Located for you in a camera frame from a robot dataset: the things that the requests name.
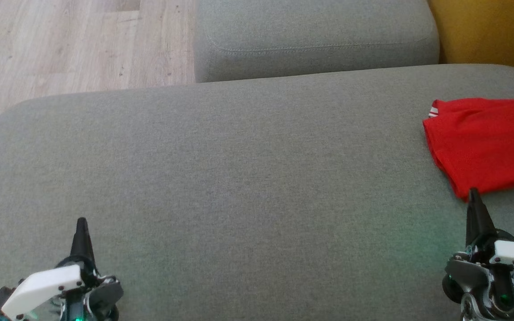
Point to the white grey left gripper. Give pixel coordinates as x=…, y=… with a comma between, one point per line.
x=43, y=285

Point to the red basketball jersey white lining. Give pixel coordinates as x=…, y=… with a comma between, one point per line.
x=489, y=142

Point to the large grey sofa seat cushion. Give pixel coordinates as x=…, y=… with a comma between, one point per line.
x=239, y=178

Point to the wide yellow sofa backrest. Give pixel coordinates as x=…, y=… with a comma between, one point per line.
x=493, y=31

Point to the medium grey sofa seat cushion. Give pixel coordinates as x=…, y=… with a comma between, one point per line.
x=310, y=40

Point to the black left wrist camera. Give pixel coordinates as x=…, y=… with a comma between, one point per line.
x=0, y=301

